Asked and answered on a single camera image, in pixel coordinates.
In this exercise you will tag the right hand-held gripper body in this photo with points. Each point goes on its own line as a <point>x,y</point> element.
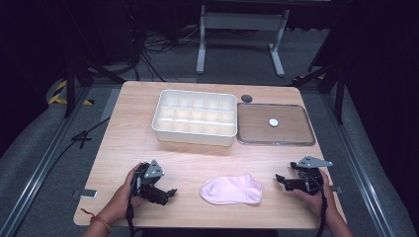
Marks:
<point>309,179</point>

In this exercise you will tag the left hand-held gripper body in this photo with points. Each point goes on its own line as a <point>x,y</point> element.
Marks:
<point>146,184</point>

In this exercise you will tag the pink sock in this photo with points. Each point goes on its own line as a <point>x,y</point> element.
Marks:
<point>230,190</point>

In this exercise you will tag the white divided storage box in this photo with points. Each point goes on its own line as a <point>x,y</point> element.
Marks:
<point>194,118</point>

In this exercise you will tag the person's right hand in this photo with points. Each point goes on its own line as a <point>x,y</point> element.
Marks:
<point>316,201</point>

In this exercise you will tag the person's left hand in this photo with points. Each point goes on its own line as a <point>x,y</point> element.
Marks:
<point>122,200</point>

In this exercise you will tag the grey tape piece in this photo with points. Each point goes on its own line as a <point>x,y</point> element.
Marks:
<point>85,193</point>
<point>336,189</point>

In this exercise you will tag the clear lid with white knob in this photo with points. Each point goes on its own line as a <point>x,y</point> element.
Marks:
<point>263,130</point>

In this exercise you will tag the black floor tape mark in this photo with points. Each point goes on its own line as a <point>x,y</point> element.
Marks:
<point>81,138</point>

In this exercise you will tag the dark round table grommet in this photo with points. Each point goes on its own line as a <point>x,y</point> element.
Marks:
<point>246,98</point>

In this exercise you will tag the black tripod stand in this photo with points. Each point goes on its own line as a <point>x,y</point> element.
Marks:
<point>69,89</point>
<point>340,92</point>

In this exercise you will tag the yellow black hazard tape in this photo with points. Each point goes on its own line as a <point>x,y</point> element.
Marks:
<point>56,96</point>

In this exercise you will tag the aluminium floor rail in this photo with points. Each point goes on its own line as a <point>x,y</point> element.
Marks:
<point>359,164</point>
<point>39,168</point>

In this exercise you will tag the grey metal stand frame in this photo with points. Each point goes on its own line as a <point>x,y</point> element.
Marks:
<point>242,21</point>

